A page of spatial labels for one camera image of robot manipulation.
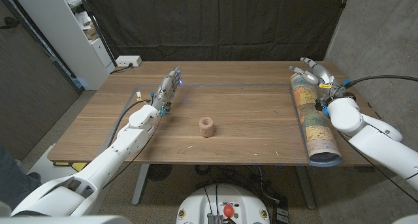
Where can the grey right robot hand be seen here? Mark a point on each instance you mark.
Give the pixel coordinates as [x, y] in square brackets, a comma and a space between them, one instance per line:
[325, 77]

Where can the grey table leg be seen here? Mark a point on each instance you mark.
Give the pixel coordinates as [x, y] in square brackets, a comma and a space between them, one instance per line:
[307, 188]
[140, 185]

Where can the person's leg in jeans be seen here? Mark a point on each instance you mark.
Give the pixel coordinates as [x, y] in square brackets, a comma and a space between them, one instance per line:
[13, 181]

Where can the printed map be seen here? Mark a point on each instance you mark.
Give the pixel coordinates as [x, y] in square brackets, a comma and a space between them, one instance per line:
[315, 126]

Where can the white shelf cabinet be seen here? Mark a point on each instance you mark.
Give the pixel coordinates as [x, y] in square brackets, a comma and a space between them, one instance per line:
[62, 31]

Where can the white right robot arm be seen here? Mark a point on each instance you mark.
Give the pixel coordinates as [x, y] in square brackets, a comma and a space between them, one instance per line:
[375, 139]

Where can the white power strip box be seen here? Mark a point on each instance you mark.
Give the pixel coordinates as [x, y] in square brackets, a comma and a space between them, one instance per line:
[128, 60]

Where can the tan tape roll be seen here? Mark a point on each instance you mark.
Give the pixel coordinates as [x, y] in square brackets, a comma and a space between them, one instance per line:
[206, 127]

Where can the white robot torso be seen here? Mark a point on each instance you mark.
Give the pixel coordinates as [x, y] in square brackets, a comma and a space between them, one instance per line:
[202, 204]

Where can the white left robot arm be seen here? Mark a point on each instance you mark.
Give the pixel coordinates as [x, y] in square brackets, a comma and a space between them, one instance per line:
[124, 145]

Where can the black backdrop curtain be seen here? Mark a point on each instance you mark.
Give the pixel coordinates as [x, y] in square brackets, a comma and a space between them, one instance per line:
[215, 21]

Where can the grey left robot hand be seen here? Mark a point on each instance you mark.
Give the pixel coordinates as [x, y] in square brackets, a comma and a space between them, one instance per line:
[166, 88]

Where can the red emergency stop button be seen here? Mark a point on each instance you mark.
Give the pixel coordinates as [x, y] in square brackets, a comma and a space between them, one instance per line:
[228, 211]

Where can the black floor power strip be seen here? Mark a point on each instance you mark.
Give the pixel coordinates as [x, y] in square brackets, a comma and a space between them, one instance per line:
[281, 214]

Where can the black round floor object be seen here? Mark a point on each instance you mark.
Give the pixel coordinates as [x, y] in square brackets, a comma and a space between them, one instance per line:
[159, 171]

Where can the small cardboard box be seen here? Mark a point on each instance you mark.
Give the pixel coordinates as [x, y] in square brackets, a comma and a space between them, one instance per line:
[90, 33]

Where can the black backdrop stand pole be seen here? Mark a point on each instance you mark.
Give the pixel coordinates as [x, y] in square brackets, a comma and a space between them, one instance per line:
[98, 31]

